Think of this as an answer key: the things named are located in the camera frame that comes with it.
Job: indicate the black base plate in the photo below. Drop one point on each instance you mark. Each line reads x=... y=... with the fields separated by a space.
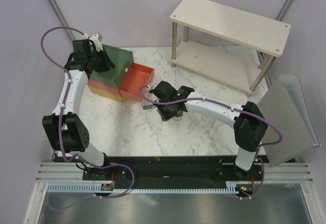
x=173 y=171

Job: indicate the aluminium rail frame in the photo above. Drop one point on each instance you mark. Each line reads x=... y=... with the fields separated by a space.
x=283 y=173

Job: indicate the gold round jar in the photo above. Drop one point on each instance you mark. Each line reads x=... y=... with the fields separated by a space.
x=178 y=116

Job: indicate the white two-tier shelf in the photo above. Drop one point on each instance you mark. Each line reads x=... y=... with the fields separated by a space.
x=250 y=30

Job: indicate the grey metal box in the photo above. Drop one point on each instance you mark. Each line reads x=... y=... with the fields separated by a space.
x=284 y=105

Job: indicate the white cable duct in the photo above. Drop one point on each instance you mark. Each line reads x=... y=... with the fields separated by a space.
x=61 y=187

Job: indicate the orange drawer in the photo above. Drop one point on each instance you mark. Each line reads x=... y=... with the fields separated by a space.
x=137 y=76

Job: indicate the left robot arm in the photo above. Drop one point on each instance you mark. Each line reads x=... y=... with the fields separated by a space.
x=64 y=129

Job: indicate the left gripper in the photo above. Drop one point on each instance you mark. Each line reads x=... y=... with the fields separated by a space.
x=108 y=64

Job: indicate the three-colour drawer cabinet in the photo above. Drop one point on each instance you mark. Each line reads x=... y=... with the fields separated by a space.
x=104 y=83

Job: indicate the green top drawer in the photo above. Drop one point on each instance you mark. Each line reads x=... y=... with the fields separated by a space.
x=125 y=61

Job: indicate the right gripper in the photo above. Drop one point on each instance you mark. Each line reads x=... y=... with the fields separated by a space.
x=166 y=116

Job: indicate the green lip balm horizontal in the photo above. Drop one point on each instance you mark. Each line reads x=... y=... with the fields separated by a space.
x=148 y=107

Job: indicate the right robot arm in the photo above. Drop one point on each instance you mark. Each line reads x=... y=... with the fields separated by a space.
x=245 y=120

